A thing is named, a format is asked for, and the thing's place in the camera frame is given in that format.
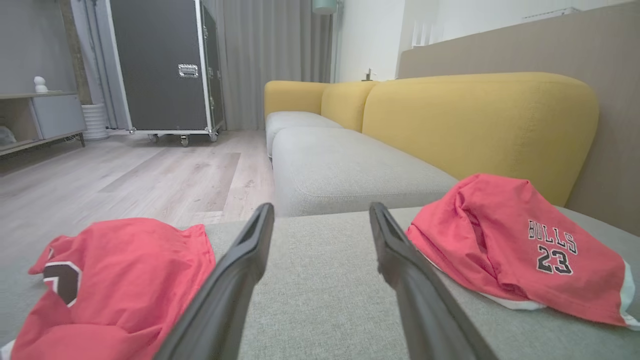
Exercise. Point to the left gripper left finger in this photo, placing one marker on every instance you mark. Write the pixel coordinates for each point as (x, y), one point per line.
(225, 300)

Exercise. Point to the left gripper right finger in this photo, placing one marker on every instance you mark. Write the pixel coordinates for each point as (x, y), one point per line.
(425, 310)

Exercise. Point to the red basketball jersey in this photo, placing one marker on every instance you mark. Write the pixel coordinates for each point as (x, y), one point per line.
(125, 280)

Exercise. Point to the large grey sofa seat cushion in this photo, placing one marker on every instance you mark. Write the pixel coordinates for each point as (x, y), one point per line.
(350, 170)

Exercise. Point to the large yellow sofa back cushion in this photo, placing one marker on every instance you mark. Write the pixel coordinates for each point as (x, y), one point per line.
(475, 125)

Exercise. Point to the small grey sofa seat cushion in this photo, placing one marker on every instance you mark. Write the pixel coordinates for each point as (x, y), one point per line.
(295, 120)

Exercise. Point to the yellow sofa end cushion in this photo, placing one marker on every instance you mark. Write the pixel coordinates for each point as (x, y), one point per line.
(292, 95)

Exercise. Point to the white ribbed bin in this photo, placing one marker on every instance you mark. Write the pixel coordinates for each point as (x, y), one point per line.
(95, 122)

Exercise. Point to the small yellow sofa back cushion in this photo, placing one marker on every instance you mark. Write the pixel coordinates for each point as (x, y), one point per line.
(347, 102)

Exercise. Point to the small tabletop gadget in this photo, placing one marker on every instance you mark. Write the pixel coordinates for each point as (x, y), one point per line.
(370, 76)

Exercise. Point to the black wheeled flight case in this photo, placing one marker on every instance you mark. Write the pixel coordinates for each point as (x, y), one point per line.
(160, 65)

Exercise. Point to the wide grey curtain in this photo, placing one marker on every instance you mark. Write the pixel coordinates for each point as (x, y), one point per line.
(270, 60)

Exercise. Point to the low grey media cabinet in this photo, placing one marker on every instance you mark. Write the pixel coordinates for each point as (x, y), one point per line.
(57, 115)

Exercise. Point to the grey crumpled bag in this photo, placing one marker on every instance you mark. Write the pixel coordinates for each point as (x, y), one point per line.
(7, 136)

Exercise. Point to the white slatted rack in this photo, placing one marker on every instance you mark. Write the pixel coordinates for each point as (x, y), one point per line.
(425, 35)

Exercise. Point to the narrow grey curtain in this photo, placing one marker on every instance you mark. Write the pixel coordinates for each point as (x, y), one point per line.
(97, 50)

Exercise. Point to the small white figurine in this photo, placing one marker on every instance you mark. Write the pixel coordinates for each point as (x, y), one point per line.
(40, 85)

